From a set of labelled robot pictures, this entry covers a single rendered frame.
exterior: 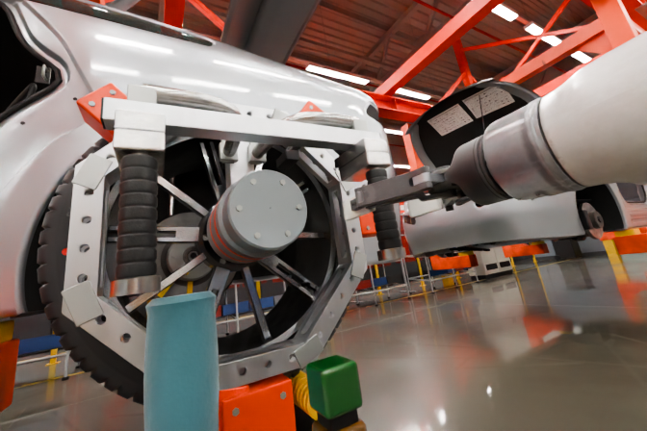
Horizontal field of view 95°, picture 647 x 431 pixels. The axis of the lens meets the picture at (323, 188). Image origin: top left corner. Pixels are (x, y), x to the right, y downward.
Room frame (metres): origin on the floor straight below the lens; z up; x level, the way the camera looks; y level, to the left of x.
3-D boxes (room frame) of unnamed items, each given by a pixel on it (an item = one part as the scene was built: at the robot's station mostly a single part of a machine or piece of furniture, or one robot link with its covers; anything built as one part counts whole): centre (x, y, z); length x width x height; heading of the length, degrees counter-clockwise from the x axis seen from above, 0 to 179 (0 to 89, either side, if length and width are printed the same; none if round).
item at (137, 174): (0.31, 0.20, 0.83); 0.04 x 0.04 x 0.16
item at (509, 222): (4.14, -3.23, 1.49); 4.95 x 1.86 x 1.59; 120
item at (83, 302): (0.60, 0.17, 0.85); 0.54 x 0.07 x 0.54; 120
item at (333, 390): (0.33, 0.02, 0.64); 0.04 x 0.04 x 0.04; 30
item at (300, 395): (0.74, 0.12, 0.51); 0.29 x 0.06 x 0.06; 30
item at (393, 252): (0.48, -0.09, 0.83); 0.04 x 0.04 x 0.16
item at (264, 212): (0.54, 0.14, 0.85); 0.21 x 0.14 x 0.14; 30
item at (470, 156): (0.34, -0.17, 0.83); 0.09 x 0.08 x 0.07; 30
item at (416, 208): (0.49, -0.16, 0.83); 0.07 x 0.01 x 0.03; 30
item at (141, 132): (0.34, 0.22, 0.93); 0.09 x 0.05 x 0.05; 30
